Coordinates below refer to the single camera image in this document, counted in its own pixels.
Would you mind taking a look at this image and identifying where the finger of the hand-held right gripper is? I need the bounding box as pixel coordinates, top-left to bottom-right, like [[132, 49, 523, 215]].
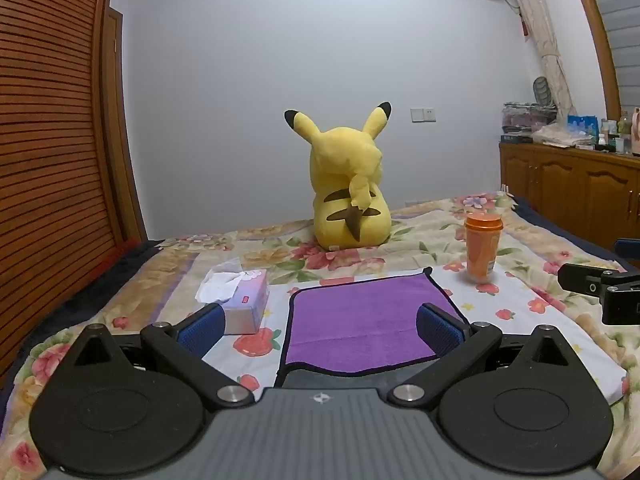
[[557, 262, 627, 297]]

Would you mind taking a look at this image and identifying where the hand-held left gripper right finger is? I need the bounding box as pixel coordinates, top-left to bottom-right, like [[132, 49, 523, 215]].
[[391, 302, 572, 406]]

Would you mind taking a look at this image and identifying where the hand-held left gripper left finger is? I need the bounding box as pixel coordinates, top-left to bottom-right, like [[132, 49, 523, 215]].
[[74, 303, 254, 407]]

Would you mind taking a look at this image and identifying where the purple towel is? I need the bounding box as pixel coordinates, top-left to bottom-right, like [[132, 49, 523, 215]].
[[274, 267, 472, 389]]

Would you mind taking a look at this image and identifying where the tissue box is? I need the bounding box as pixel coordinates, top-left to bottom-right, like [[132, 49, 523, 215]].
[[195, 268, 271, 336]]

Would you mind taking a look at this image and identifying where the orange cup with lid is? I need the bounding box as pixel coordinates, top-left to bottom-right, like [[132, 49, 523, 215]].
[[464, 213, 504, 284]]

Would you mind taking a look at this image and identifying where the floral blanket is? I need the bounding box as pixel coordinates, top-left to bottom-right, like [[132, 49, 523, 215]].
[[0, 190, 640, 480]]

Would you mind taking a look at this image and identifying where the wooden cabinet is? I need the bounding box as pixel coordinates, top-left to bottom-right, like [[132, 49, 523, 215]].
[[498, 142, 640, 257]]

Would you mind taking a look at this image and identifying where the beige folded cloth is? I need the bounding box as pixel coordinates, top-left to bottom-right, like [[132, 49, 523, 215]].
[[532, 125, 597, 149]]

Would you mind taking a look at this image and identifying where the blue packet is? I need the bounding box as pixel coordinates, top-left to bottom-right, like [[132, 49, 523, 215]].
[[567, 114, 600, 137]]

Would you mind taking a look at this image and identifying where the yellow plush toy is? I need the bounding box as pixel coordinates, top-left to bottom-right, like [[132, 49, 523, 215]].
[[284, 102, 393, 251]]

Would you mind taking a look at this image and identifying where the wooden louvered wardrobe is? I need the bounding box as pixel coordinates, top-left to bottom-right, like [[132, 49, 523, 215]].
[[0, 0, 149, 376]]

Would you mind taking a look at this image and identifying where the beige curtain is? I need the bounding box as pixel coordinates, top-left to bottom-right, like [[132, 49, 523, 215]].
[[498, 0, 576, 122]]

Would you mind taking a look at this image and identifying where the grey window blind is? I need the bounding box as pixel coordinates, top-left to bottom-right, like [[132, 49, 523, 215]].
[[580, 0, 640, 112]]

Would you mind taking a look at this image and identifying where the wooden window frame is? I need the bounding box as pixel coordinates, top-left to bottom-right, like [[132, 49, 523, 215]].
[[565, 0, 622, 122]]

